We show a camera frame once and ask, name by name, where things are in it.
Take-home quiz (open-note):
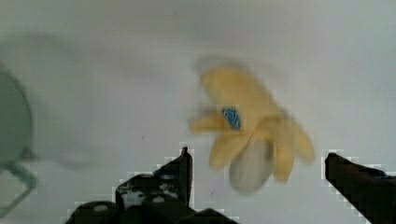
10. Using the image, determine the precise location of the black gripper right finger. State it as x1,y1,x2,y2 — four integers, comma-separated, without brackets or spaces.
324,153,396,224

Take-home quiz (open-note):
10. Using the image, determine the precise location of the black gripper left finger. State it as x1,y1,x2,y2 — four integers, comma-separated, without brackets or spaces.
64,147,238,224

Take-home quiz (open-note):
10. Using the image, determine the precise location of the yellow plush banana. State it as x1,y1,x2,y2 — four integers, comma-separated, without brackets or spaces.
190,66,315,195

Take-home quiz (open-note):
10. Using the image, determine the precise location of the green mug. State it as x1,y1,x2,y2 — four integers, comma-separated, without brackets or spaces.
0,68,37,217

